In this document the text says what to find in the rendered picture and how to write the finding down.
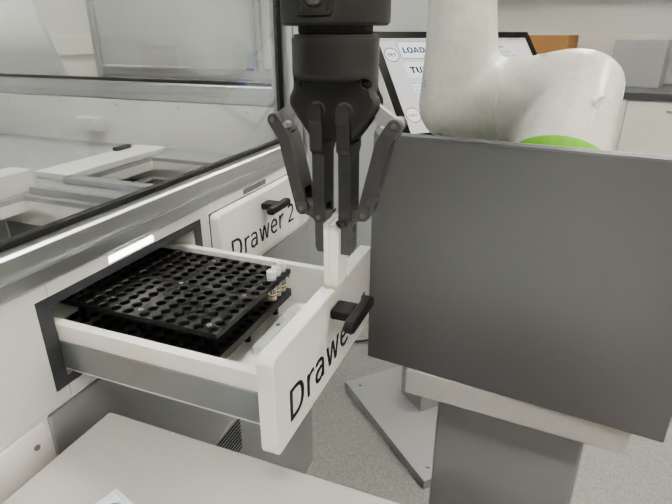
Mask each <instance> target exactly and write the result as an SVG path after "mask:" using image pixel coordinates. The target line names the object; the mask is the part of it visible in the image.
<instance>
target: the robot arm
mask: <svg viewBox="0 0 672 504"><path fill-rule="evenodd" d="M280 17H281V23H282V24H283V25H284V26H298V33H299V34H294V38H291V41H292V72H293V78H294V88H293V91H292V93H291V95H290V103H289V104H288V105H286V106H285V107H284V108H282V109H281V110H280V111H277V112H274V113H271V114H269V115H268V118H267V121H268V123H269V125H270V126H271V128H272V130H273V131H274V133H275V135H276V136H277V138H278V141H279V145H280V148H281V152H282V156H283V160H284V164H285V168H286V172H287V176H288V180H289V184H290V188H291V192H292V195H293V199H294V203H295V207H296V210H297V212H298V213H299V214H306V215H308V216H310V217H312V218H313V219H314V221H315V240H316V241H315V245H316V249H317V251H320V252H324V287H325V288H327V289H330V288H332V289H333V290H338V289H339V288H340V286H341V285H342V284H343V283H344V282H345V281H346V279H347V278H348V256H350V255H351V254H352V253H353V252H354V251H355V248H356V246H357V222H360V221H361V222H365V221H367V220H368V219H369V218H370V217H371V216H372V215H373V214H374V213H375V212H376V209H377V205H378V202H379V198H380V195H381V191H382V188H383V184H384V181H385V177H386V173H387V170H388V166H389V163H390V159H391V156H392V152H393V149H394V145H395V142H396V140H397V139H398V138H399V136H400V135H401V133H402V132H403V131H404V129H405V128H406V126H407V119H406V118H405V117H403V116H398V117H397V116H396V115H395V114H393V113H392V112H391V111H390V110H388V109H387V108H386V107H384V106H383V97H382V95H381V93H380V90H379V86H378V80H379V50H380V38H377V37H378V35H377V34H372V33H373V26H387V25H388V24H389V23H390V22H391V0H280ZM624 89H625V75H624V72H623V70H622V68H621V66H620V65H619V63H618V62H617V61H616V60H614V59H613V58H612V57H610V56H609V55H607V54H605V53H603V52H600V51H597V50H592V49H585V48H574V49H564V50H559V51H552V52H547V53H543V54H538V55H533V56H529V57H521V58H507V57H504V56H503V55H502V54H501V53H500V51H499V43H498V0H428V17H427V33H426V46H425V55H424V65H423V74H422V83H421V91H420V98H419V111H420V115H421V119H422V121H423V123H424V125H425V127H426V128H427V129H428V131H429V132H430V133H431V134H432V135H436V136H448V137H459V138H471V139H482V140H494V141H505V142H517V143H528V144H540V145H551V146H563V147H574V148H586V149H597V150H609V151H612V150H613V145H614V140H615V135H616V130H617V125H618V120H619V115H620V110H621V105H622V100H623V94H624ZM297 116H298V117H297ZM298 118H299V119H300V121H301V123H302V124H303V126H304V127H305V129H306V130H307V132H308V133H309V144H310V151H311V152H312V179H311V175H310V171H309V166H308V162H307V158H306V154H305V150H304V146H303V142H302V137H301V134H300V131H299V129H298V125H299V120H298ZM375 118H376V120H377V125H376V133H377V134H378V135H379V137H378V139H377V141H376V143H375V146H374V149H373V153H372V157H371V161H370V164H369V168H368V172H367V176H366V180H365V183H364V187H363V191H362V195H361V199H360V202H359V151H360V148H361V137H362V135H363V134H364V133H365V131H366V130H367V129H368V127H369V126H370V125H371V123H372V122H373V121H374V119H375ZM335 143H336V152H337V154H338V214H334V215H333V216H332V214H333V213H334V212H335V211H336V208H335V209H334V147H335Z"/></svg>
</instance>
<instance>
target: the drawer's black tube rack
mask: <svg viewBox="0 0 672 504"><path fill-rule="evenodd" d="M271 267H272V266H269V265H263V264H257V263H251V262H245V261H239V260H233V259H228V258H222V257H216V256H210V255H204V254H198V253H192V252H186V251H180V250H175V249H169V248H163V247H161V248H159V249H157V250H155V251H153V252H151V253H149V254H148V255H146V256H144V257H142V258H140V259H138V260H136V261H134V262H133V263H131V264H129V265H127V266H125V267H123V268H121V269H120V270H118V271H116V272H114V273H112V274H110V275H108V276H107V277H105V278H103V279H101V280H99V281H97V282H95V283H93V284H92V285H90V286H88V287H86V288H84V289H82V290H80V291H79V292H77V293H75V294H73V295H71V296H69V297H67V298H66V299H64V300H62V301H60V302H59V303H62V304H67V305H71V306H75V307H78V311H76V312H75V313H73V314H71V315H69V316H68V317H66V318H64V319H65V320H70V321H74V322H78V323H82V324H86V325H90V326H94V327H98V328H102V329H106V330H110V331H114V332H118V333H122V334H126V335H130V336H134V337H138V338H142V339H146V340H150V341H154V342H159V343H163V344H167V345H171V346H175V347H179V348H183V349H187V350H191V351H195V352H199V353H203V354H207V355H211V356H215V357H219V358H223V359H227V358H228V357H229V356H230V355H231V354H232V353H233V352H234V351H235V350H236V349H237V348H238V347H239V346H240V345H241V344H242V343H243V342H244V341H245V342H250V341H251V334H252V333H253V332H254V331H255V330H256V329H257V328H258V327H259V326H260V325H261V324H263V323H264V322H265V321H266V320H267V319H268V318H269V317H270V316H271V315H272V314H273V315H277V314H278V308H279V307H280V306H281V305H282V304H283V303H284V302H285V301H286V300H287V299H288V298H289V297H290V296H291V288H286V291H283V292H281V296H277V300H275V301H270V300H269V295H268V294H267V295H266V296H265V297H264V298H262V299H261V300H260V301H259V302H258V303H257V304H256V305H255V306H254V307H252V308H251V309H250V310H249V311H248V312H247V313H246V314H245V315H244V316H242V317H241V318H240V319H239V320H238V321H237V322H236V323H235V324H234V325H232V326H231V327H230V328H229V329H228V330H227V331H226V332H225V333H223V334H222V335H221V336H220V337H219V338H218V339H217V340H216V339H212V338H208V337H204V336H202V332H201V331H202V330H203V329H205V328H206V327H207V326H211V325H212V324H211V323H212V322H213V321H214V320H215V319H217V318H218V317H219V316H220V315H221V314H223V313H224V312H225V311H226V310H227V309H229V308H230V307H231V306H232V305H233V304H235V303H236V302H237V301H238V300H239V299H241V298H242V297H243V296H248V295H246V294H247V293H248V292H249V291H250V290H251V289H253V288H254V287H255V286H256V285H257V284H259V283H260V282H261V281H262V280H263V279H265V278H266V277H267V273H266V271H267V270H268V269H271Z"/></svg>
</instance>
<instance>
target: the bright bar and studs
mask: <svg viewBox="0 0 672 504"><path fill-rule="evenodd" d="M300 309H301V307H298V306H293V305H292V306H291V307H290V308H289V309H288V310H287V311H286V312H285V313H284V314H283V315H282V316H281V317H280V318H279V319H278V320H277V321H276V322H275V323H274V324H273V325H272V326H271V327H270V328H269V329H268V331H267V332H266V333H265V334H264V335H263V336H262V337H261V338H260V339H259V340H258V341H257V342H256V343H255V344H254V345H253V346H252V349H253V354H255V355H259V354H260V352H261V351H262V350H263V349H264V348H265V347H266V346H267V345H268V344H269V343H270V342H271V341H272V340H273V338H274V337H275V336H276V335H277V334H278V333H279V332H280V331H281V330H282V329H283V328H284V327H285V326H286V324H287V323H288V322H289V321H290V320H291V319H292V318H293V317H294V316H295V315H296V314H297V313H298V312H299V311H300Z"/></svg>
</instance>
